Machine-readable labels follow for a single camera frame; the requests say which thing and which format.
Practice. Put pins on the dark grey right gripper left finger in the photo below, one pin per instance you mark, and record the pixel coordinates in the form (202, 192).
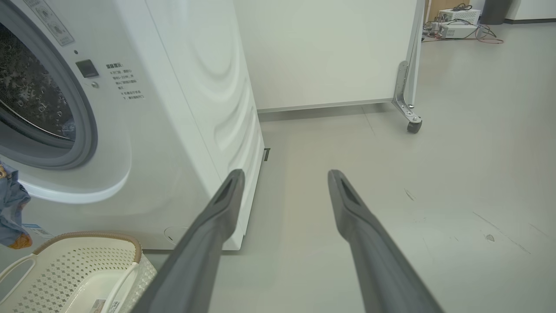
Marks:
(195, 261)

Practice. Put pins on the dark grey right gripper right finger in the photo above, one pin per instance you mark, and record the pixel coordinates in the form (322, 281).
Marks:
(378, 269)

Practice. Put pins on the blue bear-print garment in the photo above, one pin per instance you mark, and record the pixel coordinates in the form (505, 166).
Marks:
(11, 208)

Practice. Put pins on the white front-load washing machine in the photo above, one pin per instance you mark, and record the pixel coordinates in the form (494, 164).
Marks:
(173, 108)

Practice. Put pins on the basket product label sticker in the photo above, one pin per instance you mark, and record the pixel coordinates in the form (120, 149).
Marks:
(106, 306)

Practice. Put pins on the cream perforated laundry basket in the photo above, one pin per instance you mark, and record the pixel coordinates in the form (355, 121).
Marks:
(65, 269)

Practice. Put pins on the black caster wheel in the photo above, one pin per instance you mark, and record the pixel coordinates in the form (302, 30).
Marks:
(414, 127)

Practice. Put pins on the blue energy label sticker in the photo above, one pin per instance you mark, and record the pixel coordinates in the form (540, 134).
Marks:
(39, 231)

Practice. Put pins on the white partition board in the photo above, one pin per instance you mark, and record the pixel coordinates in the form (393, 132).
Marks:
(325, 52)

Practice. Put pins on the white electronics box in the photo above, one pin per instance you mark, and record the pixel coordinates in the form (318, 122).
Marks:
(460, 15)
(458, 30)

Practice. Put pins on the dark grey bin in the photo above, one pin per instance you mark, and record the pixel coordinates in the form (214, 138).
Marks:
(495, 11)

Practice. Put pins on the small dark floor bracket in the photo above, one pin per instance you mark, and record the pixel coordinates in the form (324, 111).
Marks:
(266, 154)

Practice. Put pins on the metal partition foot bracket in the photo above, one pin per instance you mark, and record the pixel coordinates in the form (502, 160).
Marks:
(402, 91)

